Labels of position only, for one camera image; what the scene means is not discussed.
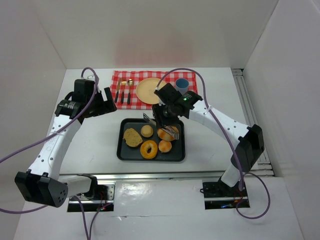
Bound black tray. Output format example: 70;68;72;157
116;118;186;162

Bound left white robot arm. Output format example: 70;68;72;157
14;79;117;208

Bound yellow plate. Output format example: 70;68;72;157
135;77;160;105

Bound gold fork black handle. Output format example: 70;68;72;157
120;78;127;104

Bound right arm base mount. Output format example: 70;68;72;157
199;180;250;210

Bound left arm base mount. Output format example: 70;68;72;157
67;179;116;213

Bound gold spoon black handle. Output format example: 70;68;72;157
127;78;134;105

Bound aluminium front rail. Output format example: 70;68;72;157
59;170;226;181

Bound gold knife black handle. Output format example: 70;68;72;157
114;78;122;103

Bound red checkered cloth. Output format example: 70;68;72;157
110;70;198;110

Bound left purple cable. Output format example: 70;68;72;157
0;66;103;240

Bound silver metal tongs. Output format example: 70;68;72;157
143;112;180;140

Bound flat brown speckled bread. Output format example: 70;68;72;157
123;128;143;148

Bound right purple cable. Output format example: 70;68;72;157
156;67;272;220

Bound small round orange bun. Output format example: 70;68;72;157
158;140;172;153

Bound large swirled orange bun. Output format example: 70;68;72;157
157;126;179;142

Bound purple cable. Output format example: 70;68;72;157
0;66;103;240
156;67;272;220

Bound blue cup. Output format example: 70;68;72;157
175;78;189;95

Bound small round tan muffin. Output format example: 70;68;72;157
140;125;154;138

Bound orange ring donut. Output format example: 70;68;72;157
140;140;158;160

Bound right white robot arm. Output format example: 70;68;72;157
152;83;265;188

